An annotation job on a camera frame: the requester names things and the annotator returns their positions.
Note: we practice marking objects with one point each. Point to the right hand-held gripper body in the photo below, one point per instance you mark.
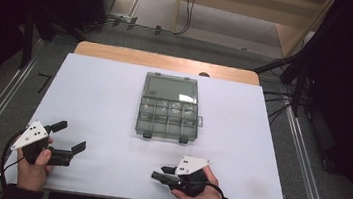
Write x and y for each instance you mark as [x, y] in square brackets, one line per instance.
[190, 165]

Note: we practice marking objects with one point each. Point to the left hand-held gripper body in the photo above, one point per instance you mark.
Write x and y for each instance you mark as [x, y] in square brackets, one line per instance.
[31, 136]

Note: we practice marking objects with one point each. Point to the grey translucent plastic compartment box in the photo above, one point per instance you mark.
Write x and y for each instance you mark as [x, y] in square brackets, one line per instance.
[168, 112]

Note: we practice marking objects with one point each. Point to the person's left hand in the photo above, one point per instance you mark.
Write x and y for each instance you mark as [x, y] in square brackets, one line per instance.
[31, 175]

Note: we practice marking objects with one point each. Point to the white table cover sheet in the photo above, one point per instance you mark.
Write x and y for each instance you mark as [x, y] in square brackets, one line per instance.
[96, 104]

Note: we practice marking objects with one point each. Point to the black metal stand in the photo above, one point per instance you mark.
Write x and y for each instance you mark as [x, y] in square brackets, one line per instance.
[299, 80]
[28, 39]

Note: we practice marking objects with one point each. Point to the light wooden shelf unit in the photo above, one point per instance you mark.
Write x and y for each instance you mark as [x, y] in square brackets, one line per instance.
[242, 6]

